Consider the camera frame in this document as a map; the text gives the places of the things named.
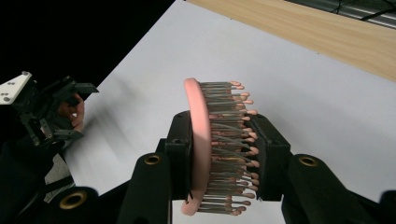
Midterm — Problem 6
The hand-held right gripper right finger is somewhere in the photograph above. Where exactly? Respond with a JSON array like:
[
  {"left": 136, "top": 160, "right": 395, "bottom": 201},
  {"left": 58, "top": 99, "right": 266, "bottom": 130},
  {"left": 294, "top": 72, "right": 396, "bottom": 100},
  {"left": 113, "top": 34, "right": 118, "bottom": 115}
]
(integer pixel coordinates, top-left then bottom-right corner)
[{"left": 248, "top": 113, "right": 293, "bottom": 202}]

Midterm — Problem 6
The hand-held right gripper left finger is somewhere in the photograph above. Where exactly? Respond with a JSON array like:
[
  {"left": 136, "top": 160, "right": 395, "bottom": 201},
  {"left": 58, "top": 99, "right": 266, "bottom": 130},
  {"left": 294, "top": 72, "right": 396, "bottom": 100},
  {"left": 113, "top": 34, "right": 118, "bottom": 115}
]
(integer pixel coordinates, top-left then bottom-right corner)
[{"left": 157, "top": 110, "right": 194, "bottom": 202}]

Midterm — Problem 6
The pink hairbrush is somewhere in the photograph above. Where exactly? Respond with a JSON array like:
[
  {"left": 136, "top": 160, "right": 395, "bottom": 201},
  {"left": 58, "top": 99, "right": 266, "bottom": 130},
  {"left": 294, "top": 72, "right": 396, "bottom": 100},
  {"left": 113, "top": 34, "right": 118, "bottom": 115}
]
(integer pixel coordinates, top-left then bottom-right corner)
[{"left": 181, "top": 77, "right": 262, "bottom": 217}]

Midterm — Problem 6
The white table cover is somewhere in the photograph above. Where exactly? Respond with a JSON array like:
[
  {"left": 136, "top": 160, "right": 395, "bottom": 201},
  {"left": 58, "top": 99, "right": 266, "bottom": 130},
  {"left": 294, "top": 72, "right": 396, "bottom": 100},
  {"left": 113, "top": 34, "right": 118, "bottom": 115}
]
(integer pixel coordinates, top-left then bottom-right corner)
[{"left": 64, "top": 0, "right": 396, "bottom": 224}]

